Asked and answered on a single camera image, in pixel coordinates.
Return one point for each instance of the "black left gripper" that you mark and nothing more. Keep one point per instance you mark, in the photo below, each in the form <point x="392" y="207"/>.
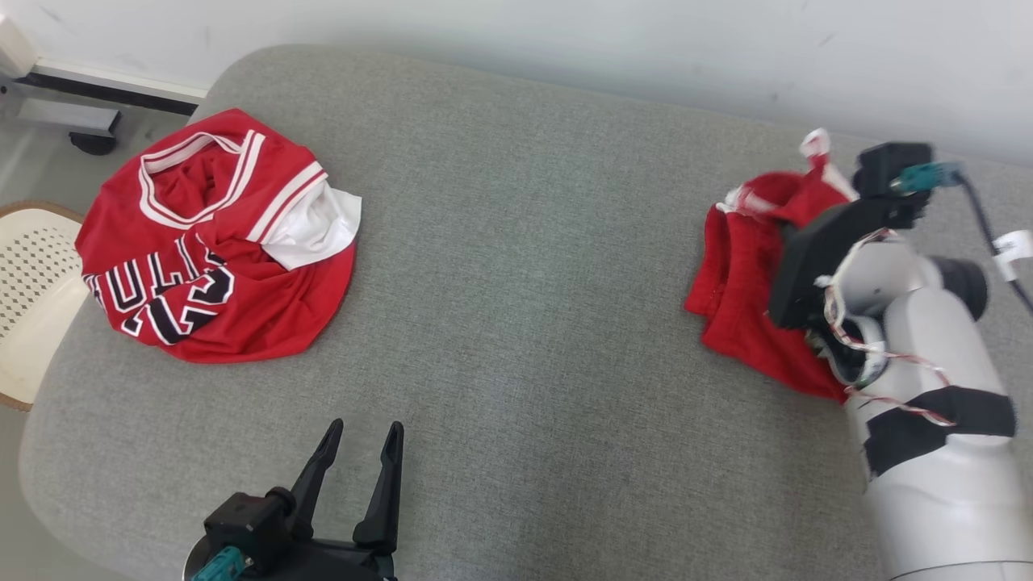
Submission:
<point x="323" y="565"/>

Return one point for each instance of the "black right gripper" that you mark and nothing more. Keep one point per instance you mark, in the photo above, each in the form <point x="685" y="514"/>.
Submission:
<point x="807" y="266"/>

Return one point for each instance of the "red shorts with white stripe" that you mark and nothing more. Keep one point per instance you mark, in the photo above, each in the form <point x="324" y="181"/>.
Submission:
<point x="742" y="274"/>

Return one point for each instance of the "red basketball jersey white trim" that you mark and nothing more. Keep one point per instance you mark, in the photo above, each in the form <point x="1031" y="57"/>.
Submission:
<point x="266" y="307"/>

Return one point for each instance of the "grey fabric sofa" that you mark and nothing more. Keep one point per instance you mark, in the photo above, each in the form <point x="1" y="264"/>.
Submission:
<point x="516" y="242"/>

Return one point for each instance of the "cream perforated plastic chair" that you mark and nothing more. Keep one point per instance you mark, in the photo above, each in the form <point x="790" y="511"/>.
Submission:
<point x="32" y="323"/>

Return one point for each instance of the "grey stand base with caster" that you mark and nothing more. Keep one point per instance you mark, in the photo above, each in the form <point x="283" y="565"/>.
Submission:
<point x="64" y="117"/>

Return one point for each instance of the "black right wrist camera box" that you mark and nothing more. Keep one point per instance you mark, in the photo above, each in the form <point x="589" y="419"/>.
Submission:
<point x="876" y="161"/>

